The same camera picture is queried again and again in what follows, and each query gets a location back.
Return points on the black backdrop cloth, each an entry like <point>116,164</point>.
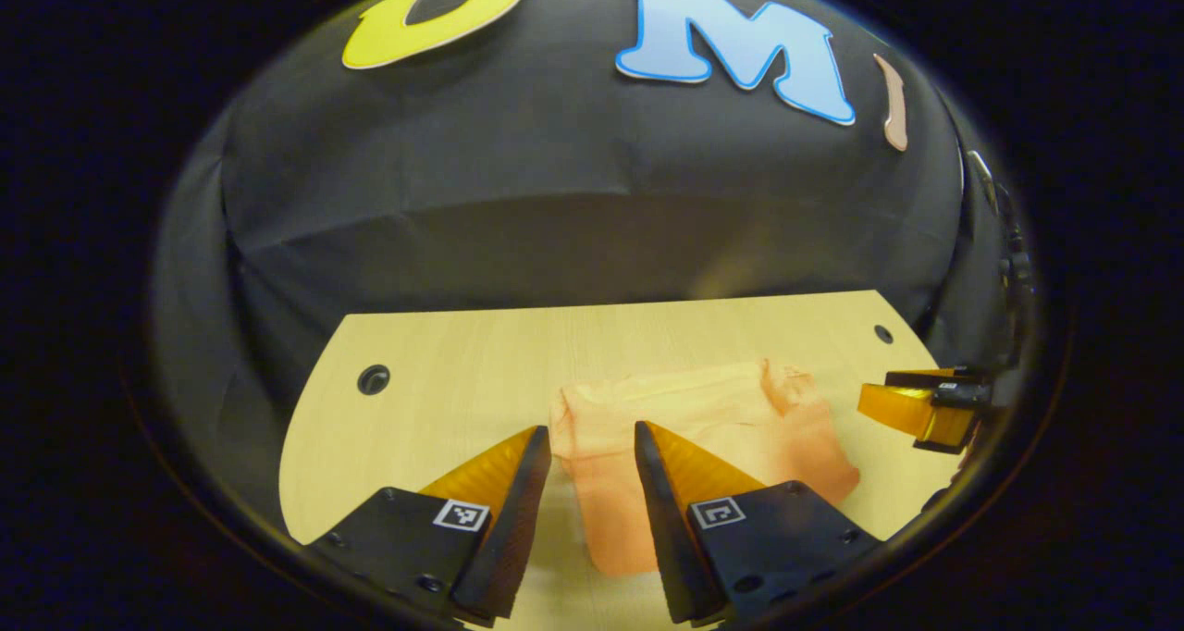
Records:
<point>555,196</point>

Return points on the orange T-shirt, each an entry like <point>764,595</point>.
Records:
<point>703,409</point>

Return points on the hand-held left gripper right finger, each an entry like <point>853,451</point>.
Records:
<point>659,520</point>

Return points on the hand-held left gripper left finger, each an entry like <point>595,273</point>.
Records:
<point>518,520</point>

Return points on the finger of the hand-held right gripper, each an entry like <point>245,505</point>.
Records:
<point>925,377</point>
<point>902,409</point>

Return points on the dark metal stand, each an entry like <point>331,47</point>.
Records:
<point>1013,242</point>

